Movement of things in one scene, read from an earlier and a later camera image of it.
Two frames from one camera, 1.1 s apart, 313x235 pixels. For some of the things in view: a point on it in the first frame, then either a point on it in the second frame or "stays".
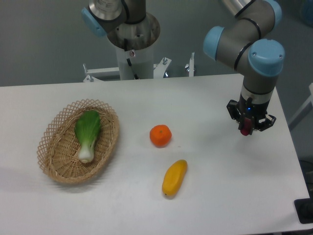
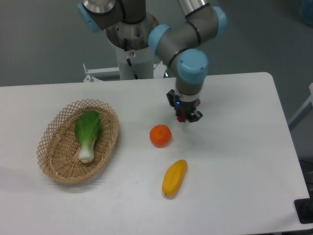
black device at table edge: (304, 208) stays
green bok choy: (87, 128) stays
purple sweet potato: (247, 127) -> (181, 118)
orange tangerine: (160, 135) stays
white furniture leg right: (310, 100) stays
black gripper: (255, 111) -> (186, 108)
